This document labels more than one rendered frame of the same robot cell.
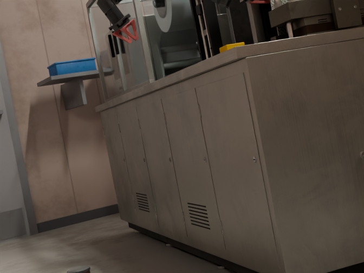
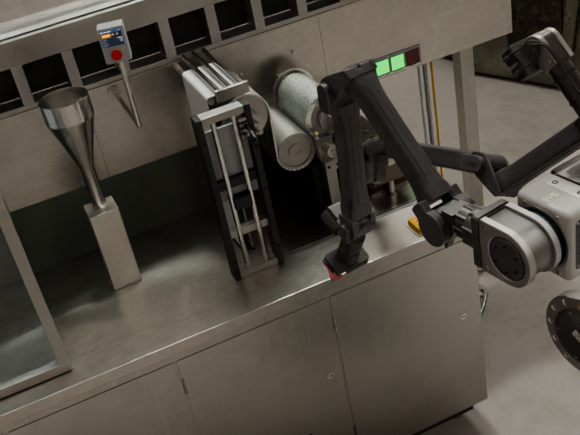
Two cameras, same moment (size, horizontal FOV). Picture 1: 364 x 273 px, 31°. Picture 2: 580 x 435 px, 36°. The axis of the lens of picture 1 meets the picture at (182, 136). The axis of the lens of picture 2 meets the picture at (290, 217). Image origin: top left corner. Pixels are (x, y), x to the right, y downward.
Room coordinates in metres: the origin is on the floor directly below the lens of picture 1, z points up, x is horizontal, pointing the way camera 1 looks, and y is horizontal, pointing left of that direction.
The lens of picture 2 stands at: (2.69, 2.04, 2.46)
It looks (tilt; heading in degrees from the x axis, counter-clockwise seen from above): 32 degrees down; 271
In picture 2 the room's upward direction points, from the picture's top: 12 degrees counter-clockwise
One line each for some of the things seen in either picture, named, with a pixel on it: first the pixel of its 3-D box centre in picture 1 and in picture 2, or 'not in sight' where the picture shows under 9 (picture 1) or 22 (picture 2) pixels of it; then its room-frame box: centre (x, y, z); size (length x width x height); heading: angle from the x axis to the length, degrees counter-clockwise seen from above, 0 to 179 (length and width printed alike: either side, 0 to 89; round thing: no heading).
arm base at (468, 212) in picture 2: not in sight; (479, 227); (2.34, 0.61, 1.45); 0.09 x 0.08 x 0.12; 28
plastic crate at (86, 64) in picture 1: (72, 69); not in sight; (5.33, 0.77, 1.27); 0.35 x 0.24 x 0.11; 118
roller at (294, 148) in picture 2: not in sight; (280, 135); (2.69, -0.49, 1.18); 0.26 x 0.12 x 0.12; 108
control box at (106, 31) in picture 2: not in sight; (114, 42); (3.07, -0.26, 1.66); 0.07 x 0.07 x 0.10; 3
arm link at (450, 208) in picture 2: not in sight; (451, 223); (2.38, 0.55, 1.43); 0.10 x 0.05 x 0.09; 118
